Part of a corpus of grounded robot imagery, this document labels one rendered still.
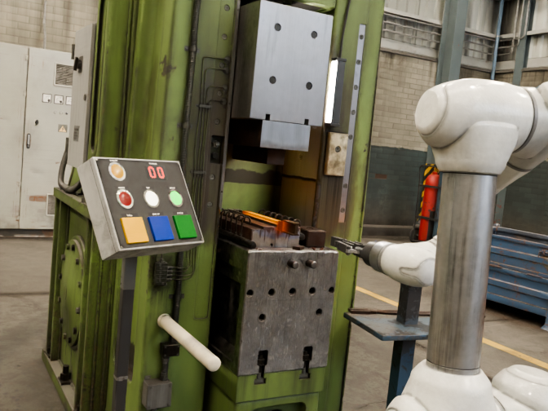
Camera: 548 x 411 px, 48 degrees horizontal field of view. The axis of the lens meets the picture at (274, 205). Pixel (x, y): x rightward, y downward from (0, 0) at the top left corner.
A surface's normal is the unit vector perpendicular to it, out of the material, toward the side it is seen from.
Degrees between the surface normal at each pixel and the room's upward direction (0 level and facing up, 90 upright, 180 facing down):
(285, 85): 90
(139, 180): 60
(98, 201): 90
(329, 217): 90
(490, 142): 93
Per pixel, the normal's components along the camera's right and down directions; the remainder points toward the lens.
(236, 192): 0.48, 0.13
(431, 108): -0.93, -0.16
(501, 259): -0.81, -0.04
